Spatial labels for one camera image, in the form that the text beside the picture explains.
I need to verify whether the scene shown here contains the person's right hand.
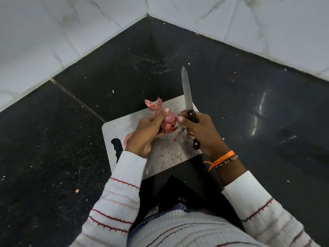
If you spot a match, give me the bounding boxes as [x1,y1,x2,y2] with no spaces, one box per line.
[177,111,231,162]

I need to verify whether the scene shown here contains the person's left hand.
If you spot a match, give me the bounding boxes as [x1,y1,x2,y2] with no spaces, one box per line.
[124,107,171,159]

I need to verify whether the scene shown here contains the red onion with dry roots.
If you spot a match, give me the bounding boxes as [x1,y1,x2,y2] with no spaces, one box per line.
[123,132,134,148]

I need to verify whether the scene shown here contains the onion peel piece off board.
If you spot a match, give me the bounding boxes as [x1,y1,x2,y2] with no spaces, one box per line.
[144,97,163,110]

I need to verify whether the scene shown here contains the black-handled kitchen knife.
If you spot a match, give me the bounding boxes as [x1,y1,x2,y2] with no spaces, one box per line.
[181,66,201,151]

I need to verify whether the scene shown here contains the person's left forearm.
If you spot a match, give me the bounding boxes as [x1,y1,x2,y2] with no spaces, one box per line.
[69,151,147,247]

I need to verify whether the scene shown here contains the person's right forearm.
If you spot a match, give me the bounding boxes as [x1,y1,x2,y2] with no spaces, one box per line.
[208,151,322,247]

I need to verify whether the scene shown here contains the orange thread wristband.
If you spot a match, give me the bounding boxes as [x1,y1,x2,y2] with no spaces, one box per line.
[203,150,235,172]

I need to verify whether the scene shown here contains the steel cutting board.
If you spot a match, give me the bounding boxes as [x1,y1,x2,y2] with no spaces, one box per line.
[101,94,204,180]

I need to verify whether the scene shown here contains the white striped sweater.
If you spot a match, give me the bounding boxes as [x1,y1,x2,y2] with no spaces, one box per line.
[127,209,268,247]

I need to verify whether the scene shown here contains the beaded bracelet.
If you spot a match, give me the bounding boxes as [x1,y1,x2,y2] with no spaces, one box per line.
[215,155,239,169]

